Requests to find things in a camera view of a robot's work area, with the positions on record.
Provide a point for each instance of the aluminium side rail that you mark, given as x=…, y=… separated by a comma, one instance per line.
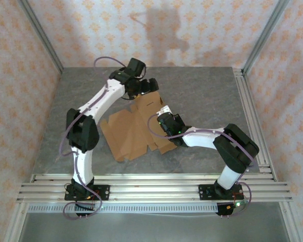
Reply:
x=247, y=100

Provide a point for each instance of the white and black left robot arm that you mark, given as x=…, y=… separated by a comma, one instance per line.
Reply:
x=82, y=164

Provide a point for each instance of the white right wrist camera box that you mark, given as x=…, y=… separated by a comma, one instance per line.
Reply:
x=165, y=110

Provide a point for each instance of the brown cardboard box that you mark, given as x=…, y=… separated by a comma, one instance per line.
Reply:
x=131, y=136

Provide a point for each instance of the aluminium mounting rail beam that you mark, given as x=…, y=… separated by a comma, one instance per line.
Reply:
x=154, y=189

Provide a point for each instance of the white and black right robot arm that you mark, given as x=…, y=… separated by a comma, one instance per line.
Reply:
x=232, y=146

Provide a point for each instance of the grey metal lower shelf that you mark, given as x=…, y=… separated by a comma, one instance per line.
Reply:
x=151, y=229

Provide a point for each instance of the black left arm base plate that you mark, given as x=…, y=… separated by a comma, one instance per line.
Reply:
x=103, y=192

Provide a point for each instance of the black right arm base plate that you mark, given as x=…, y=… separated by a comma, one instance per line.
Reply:
x=204, y=192

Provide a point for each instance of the aluminium frame post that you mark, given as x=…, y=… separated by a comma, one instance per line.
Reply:
x=43, y=37
x=263, y=37

